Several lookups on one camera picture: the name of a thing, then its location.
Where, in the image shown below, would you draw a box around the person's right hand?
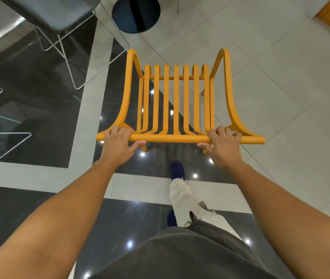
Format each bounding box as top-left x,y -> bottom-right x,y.
197,126 -> 246,173

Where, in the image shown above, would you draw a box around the person's left hand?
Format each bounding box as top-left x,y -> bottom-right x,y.
99,125 -> 147,171

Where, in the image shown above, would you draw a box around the orange slatted chair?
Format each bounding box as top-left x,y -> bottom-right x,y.
96,48 -> 266,154

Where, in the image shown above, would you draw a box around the person's left forearm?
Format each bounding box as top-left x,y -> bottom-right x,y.
0,160 -> 117,279

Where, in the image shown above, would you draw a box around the person's right forearm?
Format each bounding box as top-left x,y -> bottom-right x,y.
231,161 -> 330,279

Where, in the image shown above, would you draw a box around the navy blue shoe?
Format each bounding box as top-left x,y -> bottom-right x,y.
170,161 -> 186,181
166,210 -> 178,228

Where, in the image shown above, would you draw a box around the beige trousers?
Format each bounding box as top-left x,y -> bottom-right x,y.
168,178 -> 243,240

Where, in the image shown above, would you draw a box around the dark grey shirt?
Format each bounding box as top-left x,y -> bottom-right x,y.
89,220 -> 279,279

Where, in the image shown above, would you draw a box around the round dark table base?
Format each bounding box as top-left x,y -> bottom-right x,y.
111,0 -> 161,34

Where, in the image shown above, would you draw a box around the white wire chair frame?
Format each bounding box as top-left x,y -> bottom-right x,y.
0,87 -> 33,163

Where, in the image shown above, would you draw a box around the grey chair with wire frame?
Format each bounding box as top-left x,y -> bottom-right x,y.
0,0 -> 130,90

